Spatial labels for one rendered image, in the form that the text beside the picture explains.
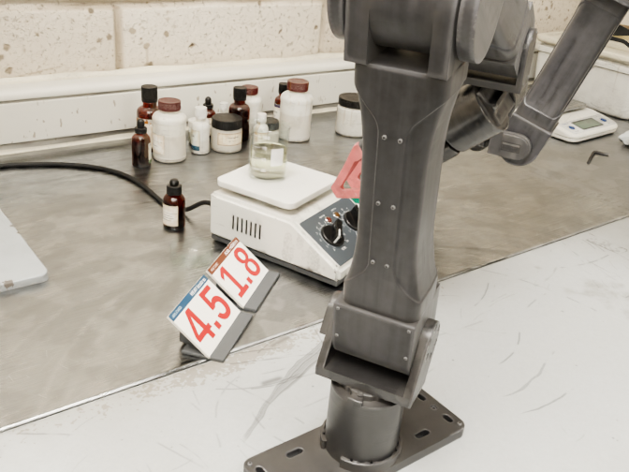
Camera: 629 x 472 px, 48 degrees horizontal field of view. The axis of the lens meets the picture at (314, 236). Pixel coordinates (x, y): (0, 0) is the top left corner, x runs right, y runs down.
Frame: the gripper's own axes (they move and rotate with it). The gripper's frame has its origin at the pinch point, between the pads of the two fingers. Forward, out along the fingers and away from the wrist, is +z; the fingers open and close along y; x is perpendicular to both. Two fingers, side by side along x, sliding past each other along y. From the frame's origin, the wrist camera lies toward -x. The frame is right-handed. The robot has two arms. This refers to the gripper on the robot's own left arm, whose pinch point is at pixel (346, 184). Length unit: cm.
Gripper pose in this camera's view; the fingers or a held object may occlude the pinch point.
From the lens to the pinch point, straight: 81.1
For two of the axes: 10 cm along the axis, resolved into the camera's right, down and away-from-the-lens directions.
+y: -5.3, 3.4, -7.7
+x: 4.9, 8.7, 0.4
